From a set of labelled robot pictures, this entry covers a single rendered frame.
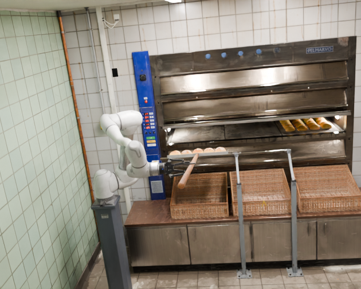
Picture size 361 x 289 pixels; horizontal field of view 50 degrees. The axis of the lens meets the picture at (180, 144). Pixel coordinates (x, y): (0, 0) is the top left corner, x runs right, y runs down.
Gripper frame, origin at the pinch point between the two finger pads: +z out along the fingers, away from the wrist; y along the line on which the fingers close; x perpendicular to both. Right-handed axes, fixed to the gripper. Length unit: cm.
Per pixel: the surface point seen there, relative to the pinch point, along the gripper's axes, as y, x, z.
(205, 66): -82, -134, 12
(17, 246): 49, -9, -127
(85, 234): 78, -141, -125
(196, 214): 59, -119, -6
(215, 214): 59, -118, 12
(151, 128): -26, -145, -47
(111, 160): 5, -157, -95
